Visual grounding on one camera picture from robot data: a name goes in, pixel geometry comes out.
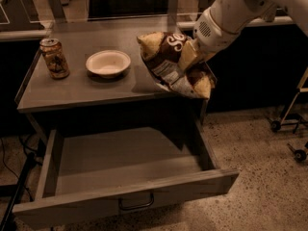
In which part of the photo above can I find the grey drawer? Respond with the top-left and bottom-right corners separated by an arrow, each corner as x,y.
13,120 -> 239,230

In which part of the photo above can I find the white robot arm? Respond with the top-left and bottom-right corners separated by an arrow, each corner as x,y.
178,0 -> 308,70

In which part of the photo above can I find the black stand leg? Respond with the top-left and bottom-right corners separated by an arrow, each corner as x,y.
0,153 -> 35,231

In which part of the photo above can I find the grey upright post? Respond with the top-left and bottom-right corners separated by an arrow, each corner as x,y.
48,0 -> 66,23
167,0 -> 178,25

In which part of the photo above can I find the grey left upright post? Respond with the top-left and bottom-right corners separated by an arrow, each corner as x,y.
48,0 -> 66,23

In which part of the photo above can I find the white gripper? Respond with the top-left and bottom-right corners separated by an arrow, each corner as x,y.
178,9 -> 239,71

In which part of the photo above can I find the brown soda can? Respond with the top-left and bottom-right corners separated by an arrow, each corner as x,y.
39,38 -> 70,79

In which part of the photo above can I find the brown chip bag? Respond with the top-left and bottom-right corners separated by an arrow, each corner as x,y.
137,32 -> 216,100

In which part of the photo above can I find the grey counter cabinet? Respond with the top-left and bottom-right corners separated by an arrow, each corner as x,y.
17,15 -> 207,141

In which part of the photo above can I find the grey horizontal rail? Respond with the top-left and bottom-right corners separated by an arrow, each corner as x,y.
0,14 -> 295,42

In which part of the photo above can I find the grey middle upright post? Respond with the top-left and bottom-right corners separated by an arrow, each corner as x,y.
167,0 -> 178,25

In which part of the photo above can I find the black wheeled cart base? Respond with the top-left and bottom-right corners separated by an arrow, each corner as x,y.
270,67 -> 308,163

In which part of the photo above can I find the white paper bowl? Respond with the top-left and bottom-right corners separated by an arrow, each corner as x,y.
86,50 -> 131,79

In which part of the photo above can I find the black floor cable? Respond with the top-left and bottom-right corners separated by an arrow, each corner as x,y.
0,133 -> 38,200

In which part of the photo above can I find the black drawer handle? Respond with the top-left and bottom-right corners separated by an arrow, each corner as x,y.
118,192 -> 155,211

